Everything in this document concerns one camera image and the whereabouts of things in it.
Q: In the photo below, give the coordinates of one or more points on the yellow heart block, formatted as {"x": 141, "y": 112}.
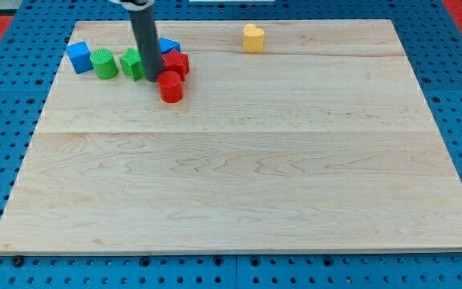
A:
{"x": 253, "y": 38}

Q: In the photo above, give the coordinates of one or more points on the light wooden board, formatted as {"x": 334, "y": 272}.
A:
{"x": 322, "y": 143}

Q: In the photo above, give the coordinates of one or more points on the green star block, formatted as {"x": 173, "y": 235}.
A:
{"x": 131, "y": 64}

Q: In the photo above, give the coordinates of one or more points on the blue cube block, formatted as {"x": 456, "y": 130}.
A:
{"x": 79, "y": 55}

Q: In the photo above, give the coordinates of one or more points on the green cylinder block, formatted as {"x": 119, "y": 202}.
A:
{"x": 104, "y": 64}

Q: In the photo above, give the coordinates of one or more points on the red cylinder block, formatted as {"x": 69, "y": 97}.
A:
{"x": 170, "y": 84}

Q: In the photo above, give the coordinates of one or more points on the red star block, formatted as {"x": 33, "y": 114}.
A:
{"x": 178, "y": 62}

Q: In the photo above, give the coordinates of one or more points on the blue triangular block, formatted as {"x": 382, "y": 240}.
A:
{"x": 167, "y": 45}

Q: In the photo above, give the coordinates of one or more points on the white rod mount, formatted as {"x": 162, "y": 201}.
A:
{"x": 133, "y": 2}

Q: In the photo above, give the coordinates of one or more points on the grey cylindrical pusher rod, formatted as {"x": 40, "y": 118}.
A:
{"x": 147, "y": 40}

